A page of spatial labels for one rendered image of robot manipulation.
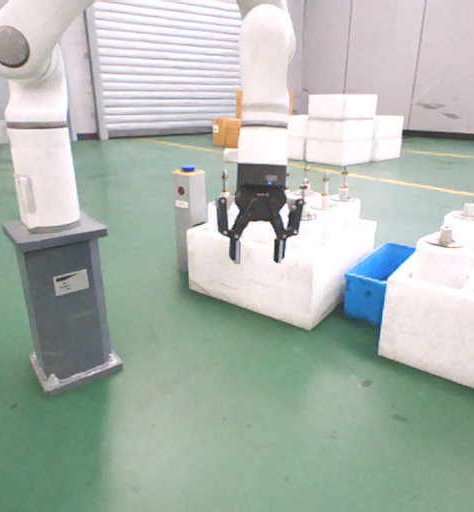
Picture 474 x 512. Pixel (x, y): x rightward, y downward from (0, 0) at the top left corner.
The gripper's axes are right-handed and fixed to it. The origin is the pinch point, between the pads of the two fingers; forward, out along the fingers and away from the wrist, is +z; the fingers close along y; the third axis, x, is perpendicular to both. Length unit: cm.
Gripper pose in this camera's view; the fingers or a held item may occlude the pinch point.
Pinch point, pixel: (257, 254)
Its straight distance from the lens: 66.1
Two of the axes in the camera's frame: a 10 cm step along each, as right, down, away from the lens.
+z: -0.4, 9.8, 2.1
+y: 9.6, -0.2, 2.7
